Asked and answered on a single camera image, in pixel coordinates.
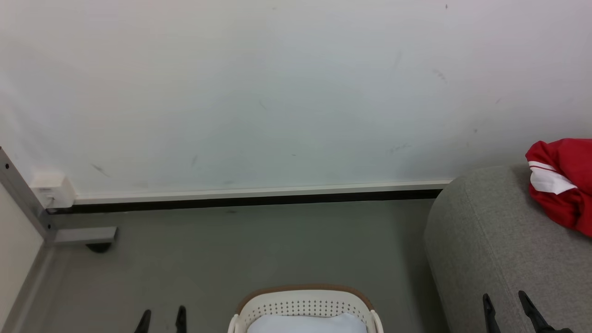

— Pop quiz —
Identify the black baseboard strip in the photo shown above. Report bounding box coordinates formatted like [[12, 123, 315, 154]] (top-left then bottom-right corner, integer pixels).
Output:
[[45, 189, 444, 215]]

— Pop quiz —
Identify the grey metal foot bar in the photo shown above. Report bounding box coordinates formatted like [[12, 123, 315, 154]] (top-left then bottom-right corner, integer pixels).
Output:
[[53, 226, 118, 246]]

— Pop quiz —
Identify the white perforated laundry basket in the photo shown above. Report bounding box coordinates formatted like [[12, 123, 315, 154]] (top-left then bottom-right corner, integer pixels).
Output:
[[226, 284, 385, 333]]

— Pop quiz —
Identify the white wall cable trunking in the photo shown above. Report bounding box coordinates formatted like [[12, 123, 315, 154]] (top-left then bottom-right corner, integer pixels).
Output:
[[73, 180, 455, 205]]

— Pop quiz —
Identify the beige partition panel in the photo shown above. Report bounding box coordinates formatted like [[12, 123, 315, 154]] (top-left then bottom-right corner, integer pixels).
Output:
[[0, 182, 45, 327]]

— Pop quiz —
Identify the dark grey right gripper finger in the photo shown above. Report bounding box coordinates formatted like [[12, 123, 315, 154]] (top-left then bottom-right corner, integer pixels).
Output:
[[518, 290, 575, 333], [482, 293, 501, 333]]

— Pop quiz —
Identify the light blue garment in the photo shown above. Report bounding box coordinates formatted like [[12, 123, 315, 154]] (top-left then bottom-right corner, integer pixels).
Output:
[[247, 313, 369, 333]]

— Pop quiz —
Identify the red and white garment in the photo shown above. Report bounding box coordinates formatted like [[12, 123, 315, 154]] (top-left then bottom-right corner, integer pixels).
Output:
[[524, 137, 592, 238]]

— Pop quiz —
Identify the white wall socket box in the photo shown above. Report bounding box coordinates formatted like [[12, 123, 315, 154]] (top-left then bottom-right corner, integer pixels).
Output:
[[30, 172, 76, 209]]

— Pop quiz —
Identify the grey fabric sofa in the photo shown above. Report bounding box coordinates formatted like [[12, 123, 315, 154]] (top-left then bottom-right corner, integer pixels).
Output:
[[423, 164, 592, 333]]

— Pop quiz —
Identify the grey metal frame with foot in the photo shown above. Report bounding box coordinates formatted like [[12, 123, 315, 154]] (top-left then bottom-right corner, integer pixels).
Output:
[[0, 147, 57, 246]]

